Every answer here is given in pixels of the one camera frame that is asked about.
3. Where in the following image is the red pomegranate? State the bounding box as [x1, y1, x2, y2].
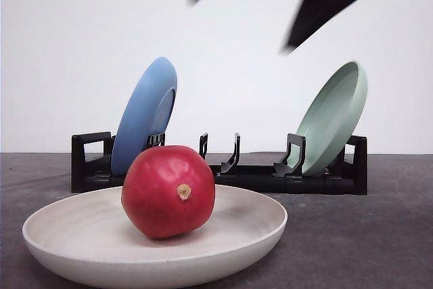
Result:
[121, 146, 215, 238]

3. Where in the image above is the white plate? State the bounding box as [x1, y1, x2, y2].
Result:
[22, 186, 288, 287]

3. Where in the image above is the green plate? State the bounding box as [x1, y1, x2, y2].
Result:
[288, 62, 368, 176]

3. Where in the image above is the blue plate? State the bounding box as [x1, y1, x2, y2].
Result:
[111, 57, 177, 177]

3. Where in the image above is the black plate rack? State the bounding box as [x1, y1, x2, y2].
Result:
[71, 132, 367, 195]

